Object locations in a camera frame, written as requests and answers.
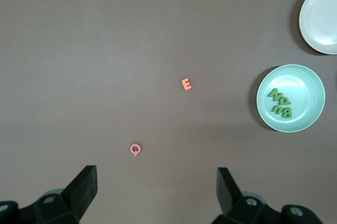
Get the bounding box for green foam letter B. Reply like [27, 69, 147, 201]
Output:
[281, 106, 294, 119]

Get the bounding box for orange foam letter m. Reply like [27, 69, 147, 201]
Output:
[181, 78, 193, 91]

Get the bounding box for beige plate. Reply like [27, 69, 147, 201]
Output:
[299, 0, 337, 55]

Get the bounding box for green foam letter N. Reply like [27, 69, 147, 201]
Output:
[268, 88, 284, 103]

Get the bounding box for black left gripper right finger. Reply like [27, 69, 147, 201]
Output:
[212, 167, 324, 224]

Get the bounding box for green plate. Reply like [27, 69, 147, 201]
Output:
[256, 64, 326, 133]

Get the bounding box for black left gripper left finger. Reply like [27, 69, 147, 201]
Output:
[0, 165, 98, 224]

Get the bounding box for pink foam letter Q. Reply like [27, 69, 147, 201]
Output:
[129, 144, 141, 157]

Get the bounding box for brown table cover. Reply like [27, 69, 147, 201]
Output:
[0, 0, 337, 224]

